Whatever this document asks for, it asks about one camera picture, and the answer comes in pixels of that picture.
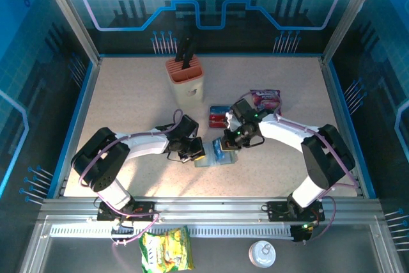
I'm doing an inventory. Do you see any pale green card holder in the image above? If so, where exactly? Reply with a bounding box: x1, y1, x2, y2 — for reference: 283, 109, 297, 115
194, 148, 239, 169

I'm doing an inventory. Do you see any clear plastic box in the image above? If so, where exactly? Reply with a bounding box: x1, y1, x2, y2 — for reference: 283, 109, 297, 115
208, 104, 231, 130

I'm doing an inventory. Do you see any purple berries candy bag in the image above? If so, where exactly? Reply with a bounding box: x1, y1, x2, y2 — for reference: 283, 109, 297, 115
249, 89, 282, 116

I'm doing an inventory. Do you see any cream knife block terracotta top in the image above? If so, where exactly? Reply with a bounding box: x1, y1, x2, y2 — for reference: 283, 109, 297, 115
165, 55, 206, 111

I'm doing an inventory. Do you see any yellow green candy bag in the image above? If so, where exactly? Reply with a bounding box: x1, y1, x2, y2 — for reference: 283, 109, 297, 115
139, 225, 196, 273

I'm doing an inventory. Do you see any white tin can pull tab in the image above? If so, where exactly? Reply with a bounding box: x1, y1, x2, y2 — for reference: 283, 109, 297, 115
248, 240, 277, 268

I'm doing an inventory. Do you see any black controller box green light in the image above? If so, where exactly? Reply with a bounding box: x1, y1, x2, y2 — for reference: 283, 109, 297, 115
289, 221, 317, 244

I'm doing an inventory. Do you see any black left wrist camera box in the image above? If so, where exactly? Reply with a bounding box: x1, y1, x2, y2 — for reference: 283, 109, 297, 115
178, 114, 200, 139

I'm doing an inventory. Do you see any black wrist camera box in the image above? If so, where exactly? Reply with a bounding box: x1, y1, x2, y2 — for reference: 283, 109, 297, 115
229, 98, 257, 124
178, 114, 200, 139

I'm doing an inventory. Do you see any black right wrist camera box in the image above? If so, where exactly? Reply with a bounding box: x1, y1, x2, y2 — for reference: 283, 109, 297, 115
229, 98, 257, 124

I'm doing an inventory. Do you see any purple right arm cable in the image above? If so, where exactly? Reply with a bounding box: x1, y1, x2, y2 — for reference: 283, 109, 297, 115
238, 91, 359, 196

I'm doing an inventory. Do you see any aluminium mounting rail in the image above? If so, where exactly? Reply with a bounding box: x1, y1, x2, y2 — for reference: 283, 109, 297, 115
40, 196, 386, 224

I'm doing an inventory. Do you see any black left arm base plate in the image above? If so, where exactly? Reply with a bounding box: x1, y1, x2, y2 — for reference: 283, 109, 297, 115
97, 201, 160, 222

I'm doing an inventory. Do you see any slotted white cable duct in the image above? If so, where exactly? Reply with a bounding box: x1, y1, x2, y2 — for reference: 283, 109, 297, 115
49, 224, 295, 239

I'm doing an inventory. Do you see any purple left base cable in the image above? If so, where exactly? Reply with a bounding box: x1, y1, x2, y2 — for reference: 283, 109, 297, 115
108, 212, 160, 247

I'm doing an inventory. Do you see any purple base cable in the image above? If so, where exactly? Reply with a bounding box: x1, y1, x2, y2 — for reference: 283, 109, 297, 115
108, 212, 160, 247
306, 194, 336, 242

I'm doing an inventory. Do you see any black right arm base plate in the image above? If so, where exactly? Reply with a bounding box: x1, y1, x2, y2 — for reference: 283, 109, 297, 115
266, 201, 326, 222

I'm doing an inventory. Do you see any black handled knife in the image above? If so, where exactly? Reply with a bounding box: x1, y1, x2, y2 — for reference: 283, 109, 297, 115
181, 36, 198, 70
174, 36, 192, 63

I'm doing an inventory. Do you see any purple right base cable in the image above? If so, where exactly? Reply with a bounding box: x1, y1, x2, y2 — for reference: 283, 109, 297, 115
306, 194, 336, 242

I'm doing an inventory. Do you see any aluminium frame post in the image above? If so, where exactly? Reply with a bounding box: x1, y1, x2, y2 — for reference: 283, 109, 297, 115
321, 0, 386, 65
35, 0, 102, 65

